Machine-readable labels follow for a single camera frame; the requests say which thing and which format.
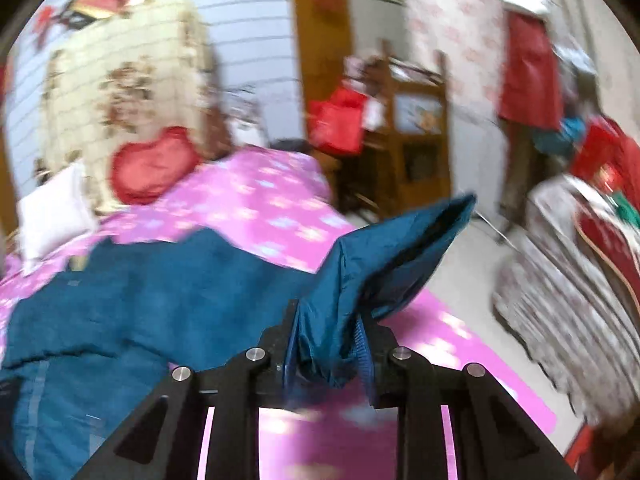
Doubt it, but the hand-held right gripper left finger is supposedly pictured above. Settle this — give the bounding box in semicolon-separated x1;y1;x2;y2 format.
75;299;302;480

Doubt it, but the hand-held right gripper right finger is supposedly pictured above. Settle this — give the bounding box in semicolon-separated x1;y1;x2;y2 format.
354;316;578;480

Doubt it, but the teal blue jacket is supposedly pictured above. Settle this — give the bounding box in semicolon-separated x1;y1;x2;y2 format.
0;193;477;477

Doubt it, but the pink floral bed sheet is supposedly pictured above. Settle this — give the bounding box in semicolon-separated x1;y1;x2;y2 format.
0;146;558;480

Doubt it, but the floral patterned cloth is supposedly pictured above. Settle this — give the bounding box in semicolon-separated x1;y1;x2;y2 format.
492;174;640;426

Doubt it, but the wooden cabinet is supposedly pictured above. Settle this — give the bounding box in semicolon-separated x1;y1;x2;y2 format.
340;40;453;216

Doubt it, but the red heart-shaped pillow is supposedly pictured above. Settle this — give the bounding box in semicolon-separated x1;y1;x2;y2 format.
110;127;203;206

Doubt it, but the white pillow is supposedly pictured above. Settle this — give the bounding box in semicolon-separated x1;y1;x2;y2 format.
17;162;99;276

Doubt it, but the teal cloth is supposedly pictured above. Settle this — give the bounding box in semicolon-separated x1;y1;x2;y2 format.
532;116;587;157

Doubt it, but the wooden door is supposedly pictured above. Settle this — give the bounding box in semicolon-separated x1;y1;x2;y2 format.
291;0;357;151

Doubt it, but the cream floral folded quilt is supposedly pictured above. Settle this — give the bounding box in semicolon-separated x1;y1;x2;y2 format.
41;0;217;215

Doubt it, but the red bag with gold print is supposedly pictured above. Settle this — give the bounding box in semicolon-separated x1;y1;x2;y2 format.
570;116;640;196

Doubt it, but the red hanging garment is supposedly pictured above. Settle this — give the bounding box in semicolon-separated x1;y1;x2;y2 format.
498;10;565;131

